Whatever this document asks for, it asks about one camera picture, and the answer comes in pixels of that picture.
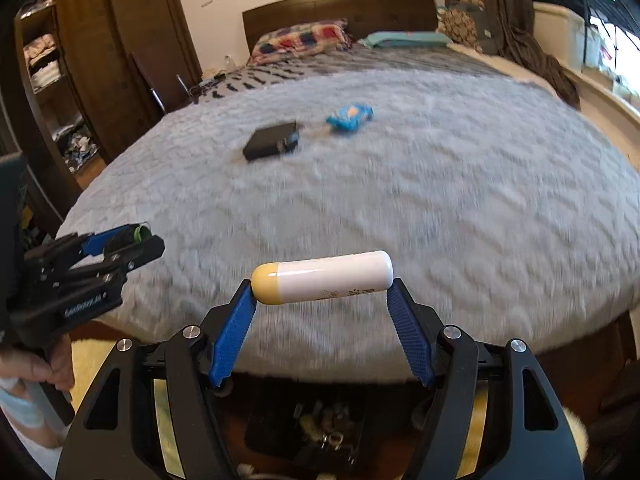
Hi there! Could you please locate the white bottle with yellow cap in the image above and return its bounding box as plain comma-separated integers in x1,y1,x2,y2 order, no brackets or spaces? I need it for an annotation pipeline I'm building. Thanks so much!
250,250,394,306

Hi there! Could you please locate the blue packet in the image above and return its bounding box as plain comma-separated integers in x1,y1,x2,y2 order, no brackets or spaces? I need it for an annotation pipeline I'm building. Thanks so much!
326,104,375,135

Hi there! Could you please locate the dark leaning board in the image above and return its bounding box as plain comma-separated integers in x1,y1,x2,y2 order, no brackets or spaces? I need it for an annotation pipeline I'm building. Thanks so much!
131,52,169,117

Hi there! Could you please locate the brown curtain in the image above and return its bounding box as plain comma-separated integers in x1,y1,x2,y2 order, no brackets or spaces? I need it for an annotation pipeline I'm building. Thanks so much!
445,0,581,109

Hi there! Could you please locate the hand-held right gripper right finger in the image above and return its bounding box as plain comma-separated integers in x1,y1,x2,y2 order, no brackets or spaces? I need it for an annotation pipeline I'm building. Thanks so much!
386,280,586,480

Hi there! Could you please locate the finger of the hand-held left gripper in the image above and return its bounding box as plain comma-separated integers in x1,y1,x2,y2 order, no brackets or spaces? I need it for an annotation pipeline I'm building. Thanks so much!
24,225,146,273
54,235,166,297

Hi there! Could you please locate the person's left hand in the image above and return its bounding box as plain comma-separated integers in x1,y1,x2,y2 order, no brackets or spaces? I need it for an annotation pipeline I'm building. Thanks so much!
0,334,76,393

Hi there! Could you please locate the dark wooden headboard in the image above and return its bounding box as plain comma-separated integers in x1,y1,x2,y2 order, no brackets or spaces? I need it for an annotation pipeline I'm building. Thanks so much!
242,0,438,56

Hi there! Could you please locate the brown wooden wardrobe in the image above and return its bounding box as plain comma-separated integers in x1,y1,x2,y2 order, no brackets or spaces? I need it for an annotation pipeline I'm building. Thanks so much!
15,0,201,186

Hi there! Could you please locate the dark green small bottle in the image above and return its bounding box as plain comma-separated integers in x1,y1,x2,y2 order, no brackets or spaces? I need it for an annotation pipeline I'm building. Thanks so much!
106,226,151,252

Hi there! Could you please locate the plaid pillow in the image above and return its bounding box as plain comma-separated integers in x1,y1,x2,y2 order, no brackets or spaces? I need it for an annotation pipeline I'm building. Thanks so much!
250,20,351,65

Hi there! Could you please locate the grey textured blanket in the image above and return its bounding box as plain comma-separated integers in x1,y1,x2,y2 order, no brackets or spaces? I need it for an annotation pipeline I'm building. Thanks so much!
56,67,640,386

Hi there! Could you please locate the white storage box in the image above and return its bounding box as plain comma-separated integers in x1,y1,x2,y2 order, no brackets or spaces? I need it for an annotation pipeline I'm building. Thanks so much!
532,1,601,68

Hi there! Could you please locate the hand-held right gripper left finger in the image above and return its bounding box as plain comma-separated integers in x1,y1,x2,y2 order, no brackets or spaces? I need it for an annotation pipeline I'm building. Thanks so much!
55,280,258,480

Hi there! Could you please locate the patterned brown bag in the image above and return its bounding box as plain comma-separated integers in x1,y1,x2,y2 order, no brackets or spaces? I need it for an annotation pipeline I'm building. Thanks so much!
437,0,493,53

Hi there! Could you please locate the black box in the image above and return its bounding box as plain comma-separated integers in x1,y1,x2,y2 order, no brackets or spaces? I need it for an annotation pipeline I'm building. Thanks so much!
243,121,300,162

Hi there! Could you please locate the black striped bed sheet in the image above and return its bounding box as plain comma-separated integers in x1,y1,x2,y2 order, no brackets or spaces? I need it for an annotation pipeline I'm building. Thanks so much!
200,42,501,103

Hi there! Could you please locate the teal pillow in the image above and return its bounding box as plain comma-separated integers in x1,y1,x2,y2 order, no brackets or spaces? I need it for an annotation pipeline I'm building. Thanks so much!
357,31,453,49

